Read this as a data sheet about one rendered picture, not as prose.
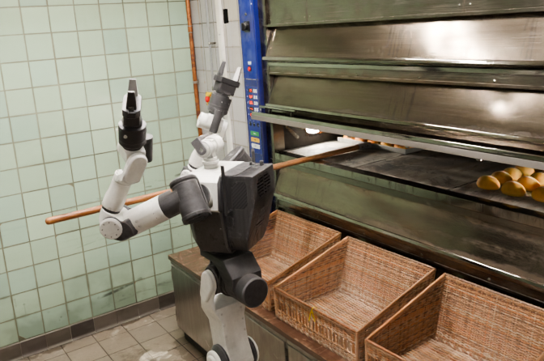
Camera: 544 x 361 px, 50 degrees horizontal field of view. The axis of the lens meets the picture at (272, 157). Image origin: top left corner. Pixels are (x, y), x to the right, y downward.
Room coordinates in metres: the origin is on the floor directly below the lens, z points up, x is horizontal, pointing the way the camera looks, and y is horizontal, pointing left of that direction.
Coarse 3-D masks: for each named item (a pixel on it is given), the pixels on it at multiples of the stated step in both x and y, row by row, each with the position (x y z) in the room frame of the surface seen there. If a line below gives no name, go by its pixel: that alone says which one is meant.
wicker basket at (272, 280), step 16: (272, 224) 3.24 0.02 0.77; (288, 224) 3.16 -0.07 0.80; (304, 224) 3.04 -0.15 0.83; (272, 240) 3.23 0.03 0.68; (288, 240) 3.12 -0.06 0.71; (304, 240) 3.02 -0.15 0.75; (320, 240) 2.92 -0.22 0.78; (336, 240) 2.81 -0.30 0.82; (256, 256) 3.16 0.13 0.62; (272, 256) 3.20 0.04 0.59; (288, 256) 3.10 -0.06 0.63; (304, 256) 2.69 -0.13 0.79; (272, 272) 2.98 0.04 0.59; (288, 272) 2.62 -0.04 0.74; (272, 288) 2.57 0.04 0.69; (272, 304) 2.57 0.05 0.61
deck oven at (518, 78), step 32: (288, 64) 3.16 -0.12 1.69; (320, 64) 2.94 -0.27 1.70; (352, 64) 2.75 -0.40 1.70; (384, 128) 2.72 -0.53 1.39; (416, 128) 2.44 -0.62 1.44; (384, 192) 2.60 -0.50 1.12; (352, 224) 2.78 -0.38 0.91; (512, 224) 2.05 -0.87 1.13; (416, 256) 2.44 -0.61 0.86; (512, 288) 2.05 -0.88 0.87
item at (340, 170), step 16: (288, 160) 3.22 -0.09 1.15; (320, 160) 3.05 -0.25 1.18; (352, 176) 2.78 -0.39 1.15; (368, 176) 2.68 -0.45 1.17; (384, 176) 2.64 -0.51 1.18; (416, 192) 2.44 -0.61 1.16; (432, 192) 2.36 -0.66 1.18; (448, 192) 2.34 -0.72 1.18; (480, 208) 2.17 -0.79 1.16; (496, 208) 2.11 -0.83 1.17; (512, 208) 2.08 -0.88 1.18; (528, 224) 2.00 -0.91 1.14
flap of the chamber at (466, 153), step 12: (264, 120) 3.13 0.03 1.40; (276, 120) 3.04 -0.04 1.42; (336, 132) 2.64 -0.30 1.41; (348, 132) 2.57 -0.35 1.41; (396, 144) 2.33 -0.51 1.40; (408, 144) 2.28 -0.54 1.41; (420, 144) 2.23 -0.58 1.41; (432, 144) 2.18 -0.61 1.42; (468, 156) 2.04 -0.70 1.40; (480, 156) 2.00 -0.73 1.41; (492, 156) 1.96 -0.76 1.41; (504, 156) 1.93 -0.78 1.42; (540, 168) 1.81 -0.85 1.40
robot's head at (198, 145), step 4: (200, 136) 2.09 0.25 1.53; (204, 136) 2.12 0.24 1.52; (196, 140) 2.08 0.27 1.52; (200, 140) 2.08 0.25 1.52; (192, 144) 2.08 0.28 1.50; (196, 144) 2.08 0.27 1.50; (200, 144) 2.07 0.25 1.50; (204, 144) 2.07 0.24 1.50; (208, 144) 2.07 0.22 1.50; (196, 148) 2.08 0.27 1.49; (200, 148) 2.08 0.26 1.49; (204, 148) 2.06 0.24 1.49; (208, 148) 2.07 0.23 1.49; (196, 152) 2.09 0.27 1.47; (200, 152) 2.07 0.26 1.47; (204, 152) 2.06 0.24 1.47; (208, 152) 2.07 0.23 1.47; (200, 156) 2.09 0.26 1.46; (204, 156) 2.08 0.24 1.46
